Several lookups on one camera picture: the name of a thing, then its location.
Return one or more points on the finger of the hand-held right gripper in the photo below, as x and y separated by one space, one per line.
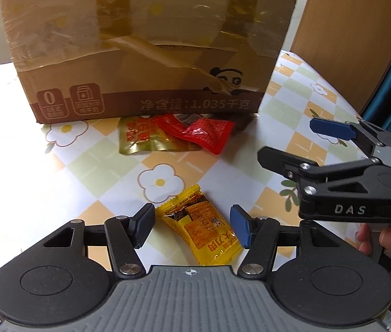
330 128
278 160

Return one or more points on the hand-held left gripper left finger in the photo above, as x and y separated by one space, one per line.
143 226

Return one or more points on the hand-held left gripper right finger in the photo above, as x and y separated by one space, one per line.
240 226

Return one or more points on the small yellow snack packet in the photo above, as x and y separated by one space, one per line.
199 228

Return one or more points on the cardboard box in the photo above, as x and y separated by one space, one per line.
129 13

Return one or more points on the red snack packet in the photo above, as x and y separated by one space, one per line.
166 126
212 135

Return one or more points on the gold snack packet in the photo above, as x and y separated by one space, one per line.
136 135

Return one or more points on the wooden panel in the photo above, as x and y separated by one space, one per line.
347 24

